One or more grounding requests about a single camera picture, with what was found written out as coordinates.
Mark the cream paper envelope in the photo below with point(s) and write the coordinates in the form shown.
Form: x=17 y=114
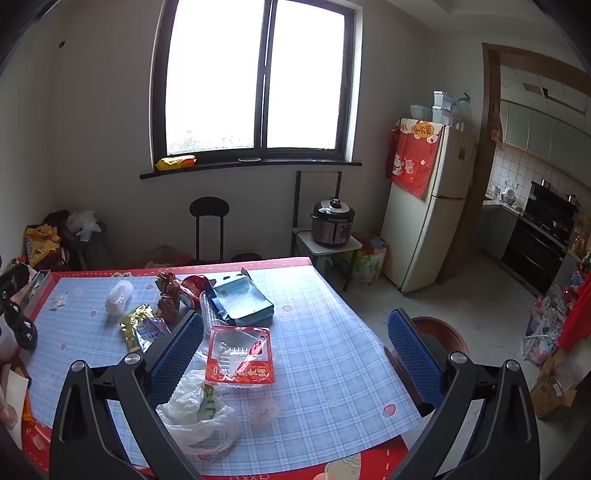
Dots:
x=14 y=397

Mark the small dark dish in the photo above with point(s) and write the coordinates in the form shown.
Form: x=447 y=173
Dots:
x=249 y=159

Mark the red foil wrapper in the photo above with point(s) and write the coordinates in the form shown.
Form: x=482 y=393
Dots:
x=194 y=284

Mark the colourful shopping bag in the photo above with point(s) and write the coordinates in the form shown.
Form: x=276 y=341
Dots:
x=369 y=258

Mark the yellow snack bags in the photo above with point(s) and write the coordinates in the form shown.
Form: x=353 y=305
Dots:
x=41 y=242

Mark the clear floor bag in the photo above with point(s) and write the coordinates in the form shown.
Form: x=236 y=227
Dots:
x=161 y=256

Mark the red clear plastic tray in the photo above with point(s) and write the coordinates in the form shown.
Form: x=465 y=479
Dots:
x=240 y=357

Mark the wooden door frame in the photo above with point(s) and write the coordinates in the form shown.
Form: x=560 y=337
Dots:
x=490 y=92

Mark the white kettle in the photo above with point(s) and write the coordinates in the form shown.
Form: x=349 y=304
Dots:
x=508 y=196

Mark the crumpled white bag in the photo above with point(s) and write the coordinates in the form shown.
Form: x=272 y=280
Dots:
x=83 y=224

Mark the brown wrapper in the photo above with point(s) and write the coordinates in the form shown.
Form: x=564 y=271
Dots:
x=168 y=297

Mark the electric pressure cooker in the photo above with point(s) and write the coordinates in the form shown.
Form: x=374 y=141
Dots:
x=332 y=224

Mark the cream refrigerator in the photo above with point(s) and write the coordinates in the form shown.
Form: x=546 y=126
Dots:
x=429 y=230

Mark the red printed table cover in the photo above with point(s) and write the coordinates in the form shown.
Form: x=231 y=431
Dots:
x=378 y=457

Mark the white storage boxes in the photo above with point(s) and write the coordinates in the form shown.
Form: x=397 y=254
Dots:
x=442 y=108

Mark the blue cardboard box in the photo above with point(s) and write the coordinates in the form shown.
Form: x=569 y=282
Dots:
x=244 y=302

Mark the blue plaid tablecloth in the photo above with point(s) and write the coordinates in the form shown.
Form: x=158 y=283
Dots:
x=318 y=350

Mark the black round back chair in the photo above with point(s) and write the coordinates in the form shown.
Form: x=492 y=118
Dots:
x=208 y=210

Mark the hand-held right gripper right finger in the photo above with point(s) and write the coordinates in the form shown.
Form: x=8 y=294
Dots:
x=413 y=355

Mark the clear plastic cups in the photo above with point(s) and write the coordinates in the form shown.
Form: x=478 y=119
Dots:
x=208 y=316

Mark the grey kitchen cabinet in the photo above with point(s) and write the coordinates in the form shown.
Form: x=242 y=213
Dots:
x=496 y=230

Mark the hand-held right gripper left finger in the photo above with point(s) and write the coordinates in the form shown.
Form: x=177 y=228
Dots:
x=178 y=355

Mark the pale upper kitchen cabinets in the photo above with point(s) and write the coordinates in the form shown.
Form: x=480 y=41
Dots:
x=540 y=129

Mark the black window sill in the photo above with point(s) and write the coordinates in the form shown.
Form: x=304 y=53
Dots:
x=277 y=164

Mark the dark low stool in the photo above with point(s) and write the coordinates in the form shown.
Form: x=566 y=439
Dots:
x=90 y=251

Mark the black round stool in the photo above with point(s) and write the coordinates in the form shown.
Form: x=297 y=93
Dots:
x=245 y=256

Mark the gold foil wrapper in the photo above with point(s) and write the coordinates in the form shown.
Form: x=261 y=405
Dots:
x=134 y=323

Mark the yellow snack packet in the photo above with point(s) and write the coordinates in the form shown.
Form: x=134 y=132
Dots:
x=175 y=162

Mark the white foam fruit net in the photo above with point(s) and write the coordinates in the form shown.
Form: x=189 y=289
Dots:
x=119 y=295

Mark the black kitchen stove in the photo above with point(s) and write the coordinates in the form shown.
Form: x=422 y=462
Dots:
x=538 y=240

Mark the pile of colourful packages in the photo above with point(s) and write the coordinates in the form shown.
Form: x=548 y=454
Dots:
x=545 y=323

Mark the clear plastic bag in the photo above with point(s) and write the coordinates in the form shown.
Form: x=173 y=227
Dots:
x=462 y=110

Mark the green thermos jug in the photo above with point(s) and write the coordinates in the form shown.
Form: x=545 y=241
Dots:
x=324 y=264

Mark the black framed window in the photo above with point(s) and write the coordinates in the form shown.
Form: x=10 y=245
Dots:
x=212 y=92

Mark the red hanging cloth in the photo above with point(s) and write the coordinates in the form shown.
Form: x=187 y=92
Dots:
x=577 y=318

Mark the red round bin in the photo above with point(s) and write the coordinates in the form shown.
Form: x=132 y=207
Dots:
x=438 y=332

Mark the white plastic bag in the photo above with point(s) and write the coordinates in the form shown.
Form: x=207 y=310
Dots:
x=198 y=410

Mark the black frame side table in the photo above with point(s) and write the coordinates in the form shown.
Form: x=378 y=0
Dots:
x=304 y=242

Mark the red printed cloth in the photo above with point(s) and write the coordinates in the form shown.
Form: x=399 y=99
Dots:
x=413 y=161

